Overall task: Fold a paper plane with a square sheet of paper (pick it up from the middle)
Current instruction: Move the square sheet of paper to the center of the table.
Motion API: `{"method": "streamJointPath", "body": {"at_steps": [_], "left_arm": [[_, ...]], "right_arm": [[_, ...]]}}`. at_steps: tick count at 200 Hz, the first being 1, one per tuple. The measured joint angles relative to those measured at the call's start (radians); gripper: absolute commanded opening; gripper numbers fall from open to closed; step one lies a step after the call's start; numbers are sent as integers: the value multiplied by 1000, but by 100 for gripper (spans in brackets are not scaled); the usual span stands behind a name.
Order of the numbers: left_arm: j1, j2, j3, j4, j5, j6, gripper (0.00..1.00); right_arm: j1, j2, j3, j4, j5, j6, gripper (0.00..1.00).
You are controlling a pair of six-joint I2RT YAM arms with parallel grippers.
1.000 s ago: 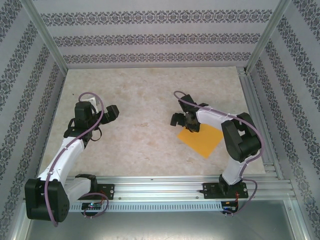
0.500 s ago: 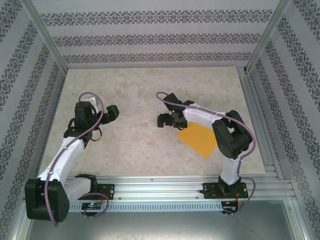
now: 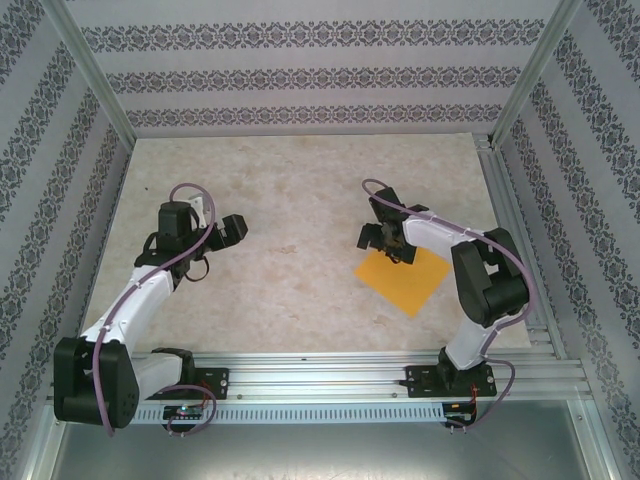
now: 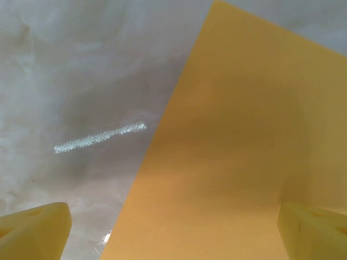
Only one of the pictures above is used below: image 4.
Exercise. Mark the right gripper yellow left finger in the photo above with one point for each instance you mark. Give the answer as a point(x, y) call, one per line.
point(32, 233)

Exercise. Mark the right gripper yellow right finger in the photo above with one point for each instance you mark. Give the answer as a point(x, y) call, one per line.
point(317, 235)

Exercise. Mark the orange paper sheet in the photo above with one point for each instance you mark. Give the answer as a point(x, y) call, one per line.
point(230, 122)

